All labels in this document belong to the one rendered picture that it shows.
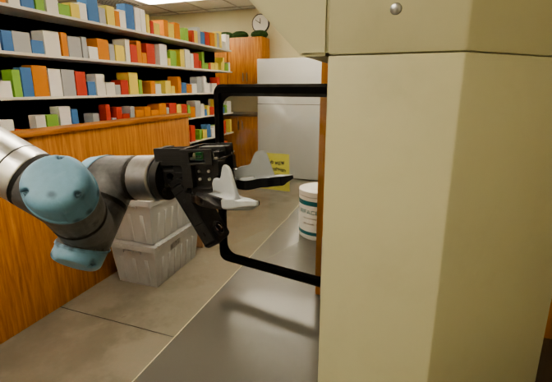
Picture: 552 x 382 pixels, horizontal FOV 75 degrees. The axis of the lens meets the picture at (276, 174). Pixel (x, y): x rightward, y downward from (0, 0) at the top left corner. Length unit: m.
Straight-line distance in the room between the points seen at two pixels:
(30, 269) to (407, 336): 2.42
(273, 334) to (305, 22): 0.55
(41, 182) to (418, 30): 0.42
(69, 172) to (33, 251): 2.15
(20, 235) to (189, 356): 1.95
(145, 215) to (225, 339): 1.94
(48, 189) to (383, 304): 0.38
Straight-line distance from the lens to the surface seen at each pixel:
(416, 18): 0.34
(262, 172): 0.59
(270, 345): 0.71
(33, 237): 2.60
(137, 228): 2.70
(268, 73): 5.58
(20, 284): 2.63
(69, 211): 0.48
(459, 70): 0.34
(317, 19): 0.35
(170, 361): 0.70
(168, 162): 0.58
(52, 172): 0.49
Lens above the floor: 1.38
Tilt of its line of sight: 14 degrees down
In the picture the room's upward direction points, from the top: straight up
